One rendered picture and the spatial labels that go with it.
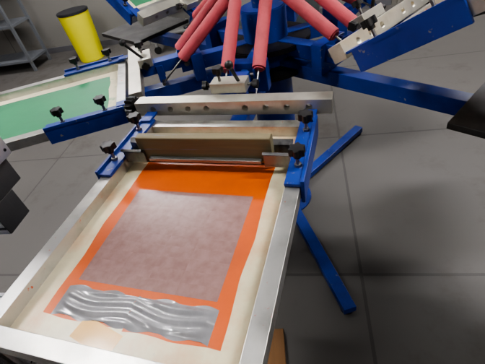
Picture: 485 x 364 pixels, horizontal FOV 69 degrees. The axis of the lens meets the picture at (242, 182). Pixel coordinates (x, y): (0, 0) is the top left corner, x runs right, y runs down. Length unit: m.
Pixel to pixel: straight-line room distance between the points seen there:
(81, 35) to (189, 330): 5.04
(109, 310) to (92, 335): 0.05
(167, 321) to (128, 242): 0.26
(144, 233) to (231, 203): 0.23
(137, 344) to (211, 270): 0.20
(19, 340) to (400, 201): 1.95
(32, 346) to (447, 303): 1.61
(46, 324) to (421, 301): 1.52
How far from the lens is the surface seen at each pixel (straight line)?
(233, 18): 1.47
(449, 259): 2.04
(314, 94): 1.12
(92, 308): 0.83
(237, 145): 0.95
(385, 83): 1.42
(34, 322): 0.90
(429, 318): 1.84
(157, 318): 0.75
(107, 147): 1.09
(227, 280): 0.76
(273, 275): 0.70
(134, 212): 0.98
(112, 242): 0.94
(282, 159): 0.93
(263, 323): 0.66
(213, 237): 0.84
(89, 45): 5.56
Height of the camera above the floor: 1.57
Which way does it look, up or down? 40 degrees down
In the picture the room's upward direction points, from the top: 13 degrees counter-clockwise
